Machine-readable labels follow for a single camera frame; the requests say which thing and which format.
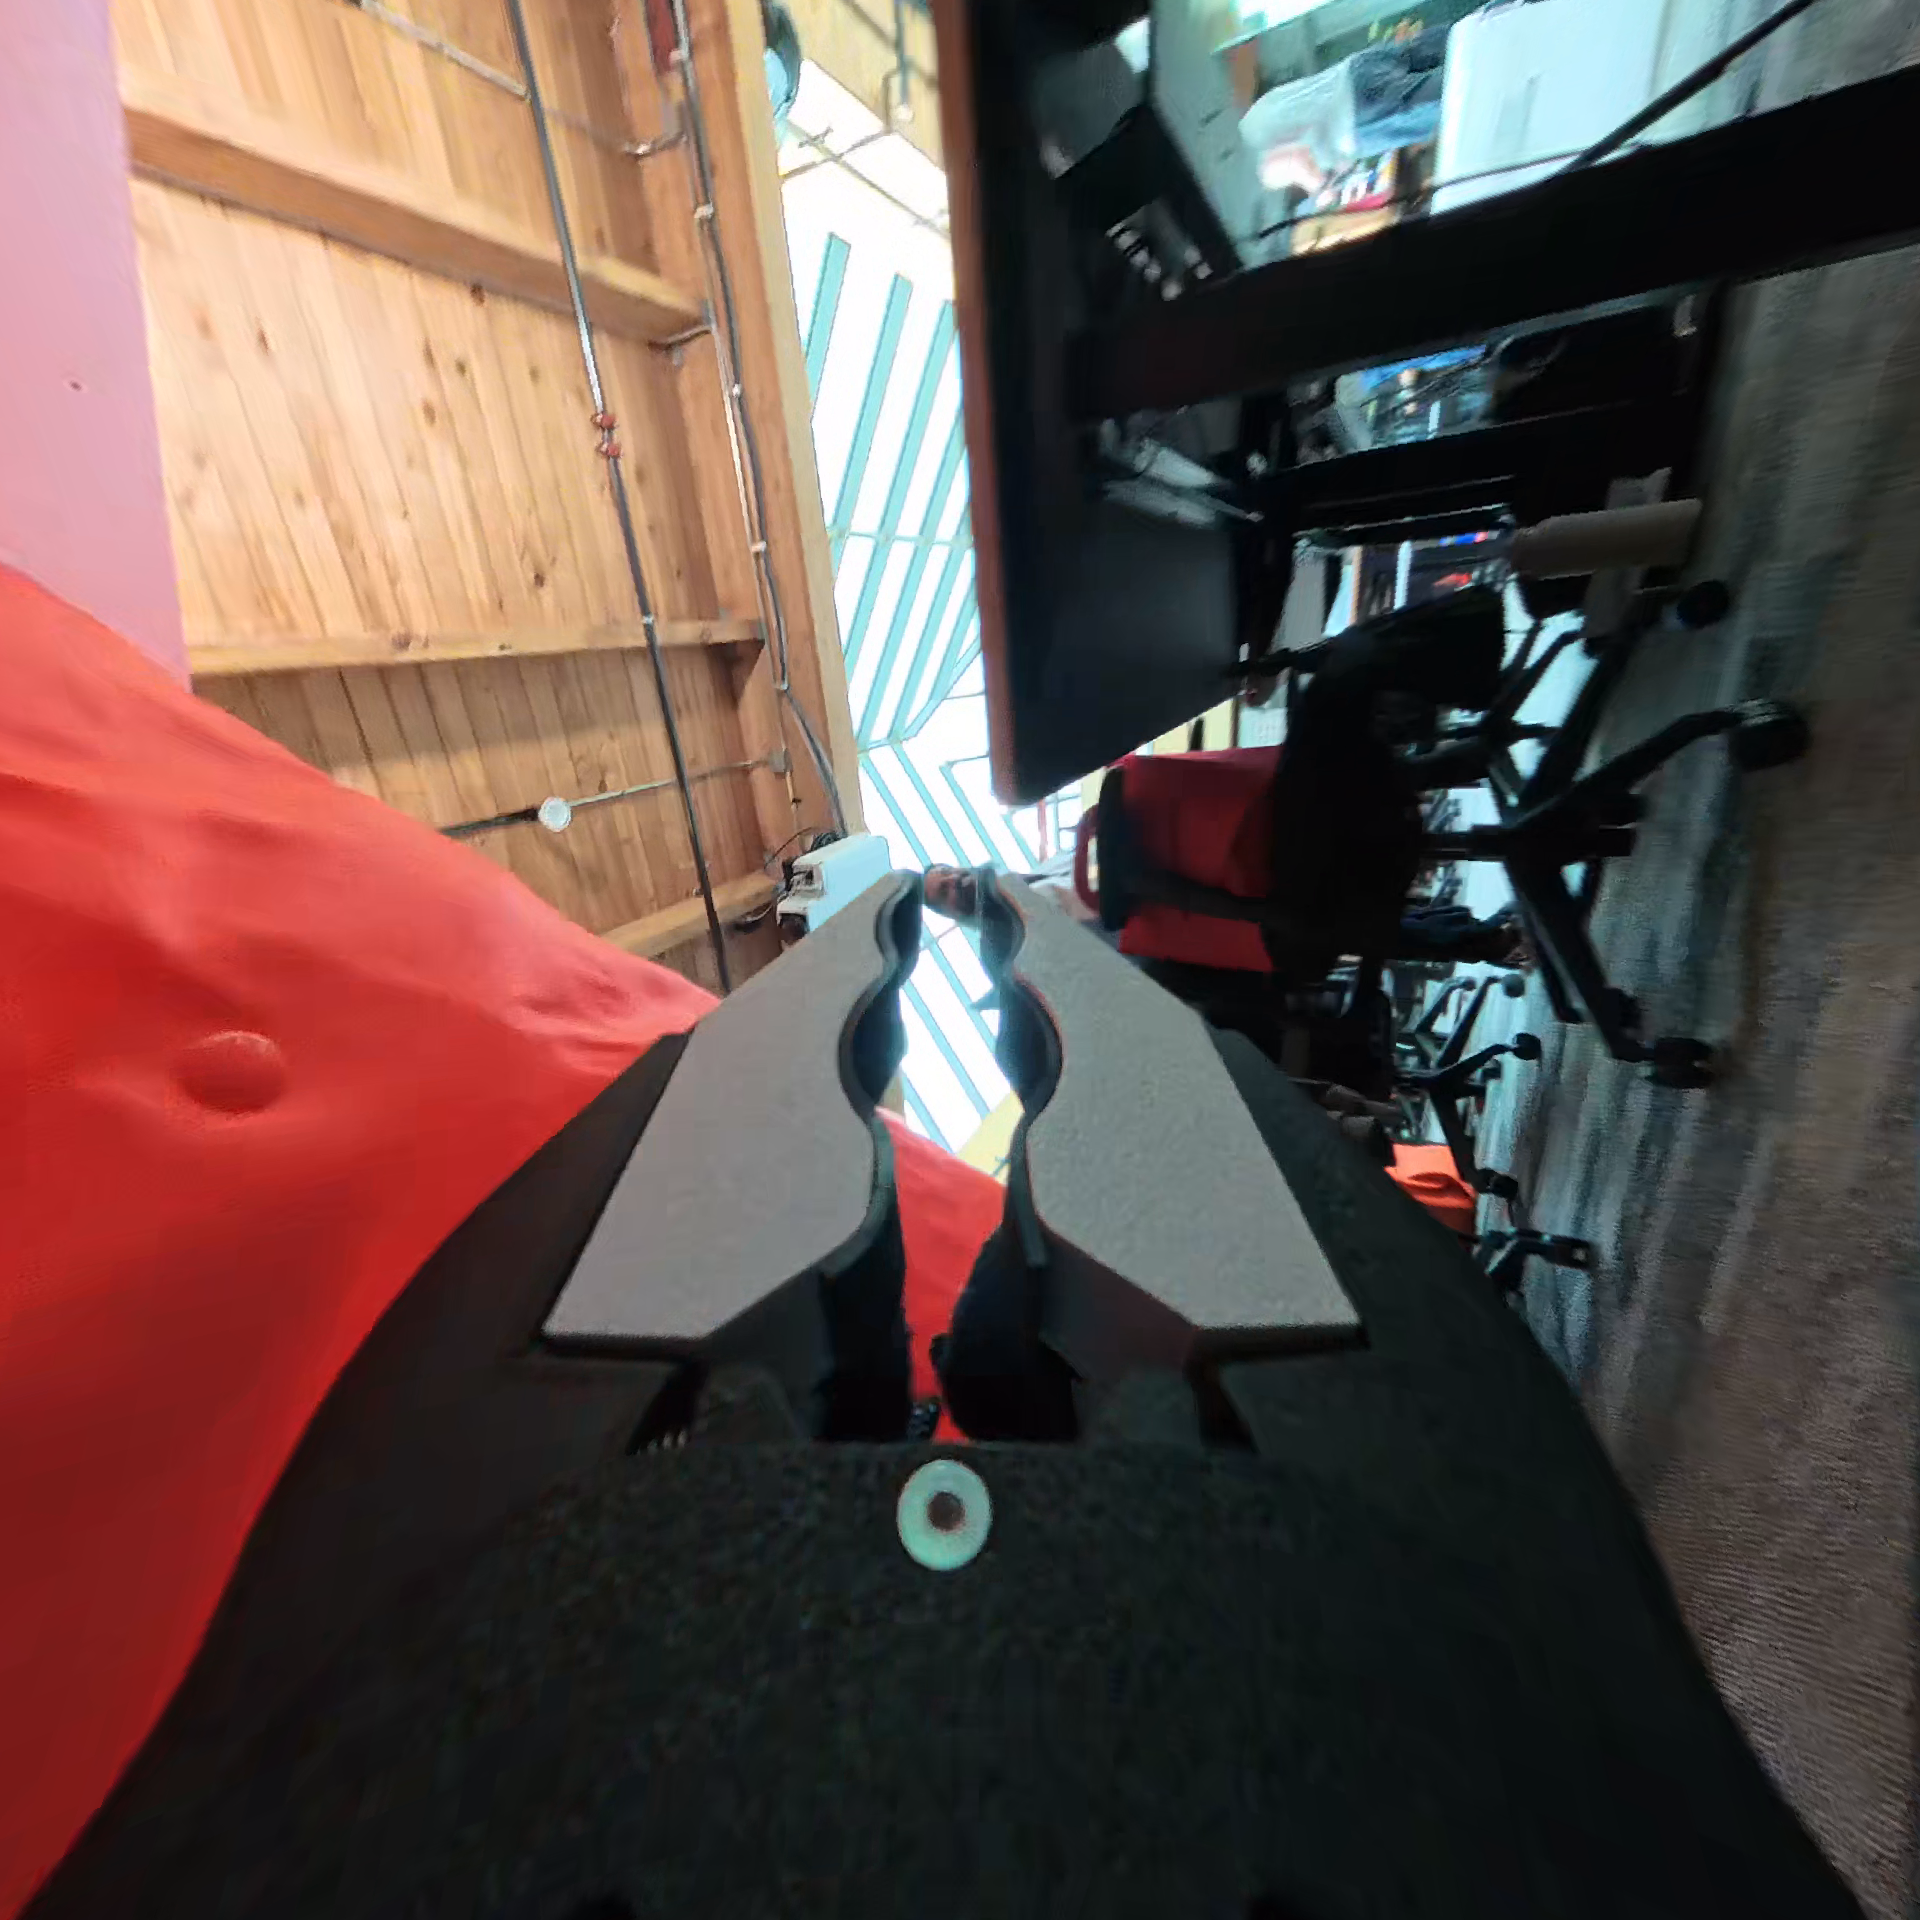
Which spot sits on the orange traffic cone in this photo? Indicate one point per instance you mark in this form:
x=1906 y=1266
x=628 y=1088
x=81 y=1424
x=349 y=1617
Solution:
x=225 y=1201

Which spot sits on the white electrical box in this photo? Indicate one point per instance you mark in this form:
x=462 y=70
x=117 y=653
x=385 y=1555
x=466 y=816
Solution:
x=832 y=876

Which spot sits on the black desk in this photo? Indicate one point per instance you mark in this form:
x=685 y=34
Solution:
x=1138 y=628

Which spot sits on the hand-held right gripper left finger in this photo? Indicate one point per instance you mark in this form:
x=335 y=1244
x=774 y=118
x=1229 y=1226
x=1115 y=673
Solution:
x=718 y=1188

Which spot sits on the red office chair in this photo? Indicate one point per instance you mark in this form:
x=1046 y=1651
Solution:
x=1193 y=855

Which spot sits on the metal conduit pipe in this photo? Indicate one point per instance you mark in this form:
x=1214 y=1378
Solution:
x=609 y=449

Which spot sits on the black office chair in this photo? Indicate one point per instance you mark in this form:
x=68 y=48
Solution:
x=1463 y=1072
x=1387 y=690

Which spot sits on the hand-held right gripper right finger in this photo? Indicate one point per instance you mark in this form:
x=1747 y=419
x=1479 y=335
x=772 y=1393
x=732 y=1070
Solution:
x=1185 y=1188

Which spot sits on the beige tube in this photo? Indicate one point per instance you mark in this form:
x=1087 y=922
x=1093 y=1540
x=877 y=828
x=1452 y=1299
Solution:
x=1605 y=539

